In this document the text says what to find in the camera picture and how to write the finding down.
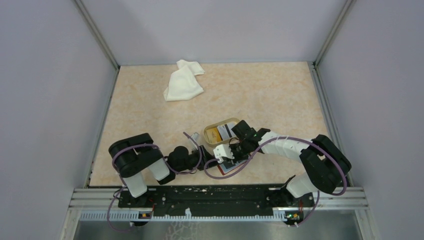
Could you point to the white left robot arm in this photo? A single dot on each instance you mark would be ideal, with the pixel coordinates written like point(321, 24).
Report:
point(130, 156)

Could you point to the beige oval tray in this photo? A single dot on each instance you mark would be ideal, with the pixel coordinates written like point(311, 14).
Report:
point(232, 119)

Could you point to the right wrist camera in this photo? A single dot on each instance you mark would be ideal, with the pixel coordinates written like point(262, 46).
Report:
point(222, 153)

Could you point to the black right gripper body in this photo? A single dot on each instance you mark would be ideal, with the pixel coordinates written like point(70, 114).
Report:
point(240, 151)

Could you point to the white crumpled cloth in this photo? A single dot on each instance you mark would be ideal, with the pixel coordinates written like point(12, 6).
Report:
point(183, 85)

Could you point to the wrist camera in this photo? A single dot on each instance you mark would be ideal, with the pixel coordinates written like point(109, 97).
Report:
point(222, 153)
point(195, 139)

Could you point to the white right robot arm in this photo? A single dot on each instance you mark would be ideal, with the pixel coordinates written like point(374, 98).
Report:
point(326, 167)

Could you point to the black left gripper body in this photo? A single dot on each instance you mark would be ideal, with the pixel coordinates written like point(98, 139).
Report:
point(204, 158)

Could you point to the gold VIP card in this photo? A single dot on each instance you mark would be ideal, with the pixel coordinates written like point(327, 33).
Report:
point(213, 135)

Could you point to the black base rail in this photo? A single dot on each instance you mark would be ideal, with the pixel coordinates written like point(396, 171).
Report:
point(237, 200)

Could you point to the red card holder wallet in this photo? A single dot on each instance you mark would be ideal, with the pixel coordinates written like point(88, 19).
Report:
point(227, 167)

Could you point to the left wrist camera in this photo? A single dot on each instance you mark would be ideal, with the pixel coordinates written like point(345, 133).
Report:
point(195, 139)

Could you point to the silver magnetic stripe card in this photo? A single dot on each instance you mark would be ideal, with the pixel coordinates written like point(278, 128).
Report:
point(225, 130)

